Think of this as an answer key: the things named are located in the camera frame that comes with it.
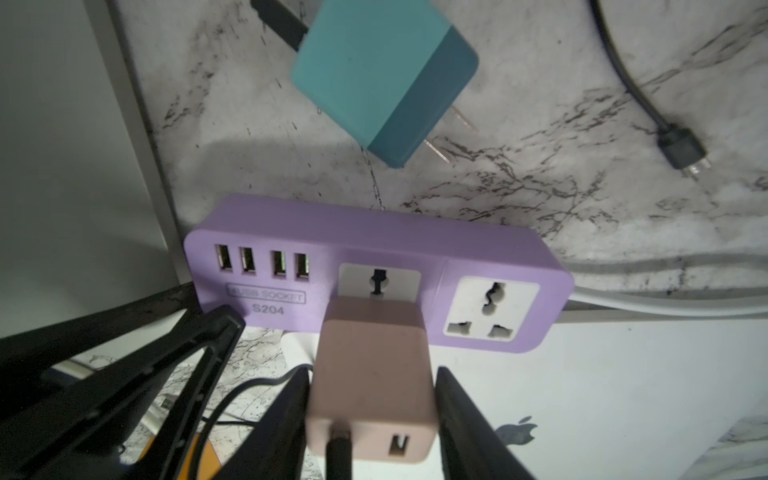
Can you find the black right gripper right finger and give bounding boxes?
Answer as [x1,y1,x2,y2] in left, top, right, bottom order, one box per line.
[435,367,533,480]

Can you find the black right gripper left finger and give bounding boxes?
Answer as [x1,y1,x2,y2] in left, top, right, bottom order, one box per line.
[214,367,310,479]

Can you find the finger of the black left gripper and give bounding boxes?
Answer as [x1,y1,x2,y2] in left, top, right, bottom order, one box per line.
[1,306,245,479]
[1,282,201,414]

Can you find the pink charger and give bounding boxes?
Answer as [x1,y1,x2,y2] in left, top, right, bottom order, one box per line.
[305,297,439,464]

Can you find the teal charger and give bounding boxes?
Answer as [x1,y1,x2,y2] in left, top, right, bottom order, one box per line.
[291,0,479,168]

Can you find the silver Apple laptop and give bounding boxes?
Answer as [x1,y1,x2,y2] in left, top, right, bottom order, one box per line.
[430,312,767,479]

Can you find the grey laptop at back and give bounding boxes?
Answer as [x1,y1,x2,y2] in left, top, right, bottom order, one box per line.
[1,1,188,336]

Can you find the purple power strip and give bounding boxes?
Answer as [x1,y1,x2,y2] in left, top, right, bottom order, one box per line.
[183,194,575,353]

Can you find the white cord of purple strip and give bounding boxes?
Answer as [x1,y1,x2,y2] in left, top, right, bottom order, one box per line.
[557,251,768,319]

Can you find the black cable to back laptop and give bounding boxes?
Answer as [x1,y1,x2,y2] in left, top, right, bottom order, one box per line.
[586,0,713,181]

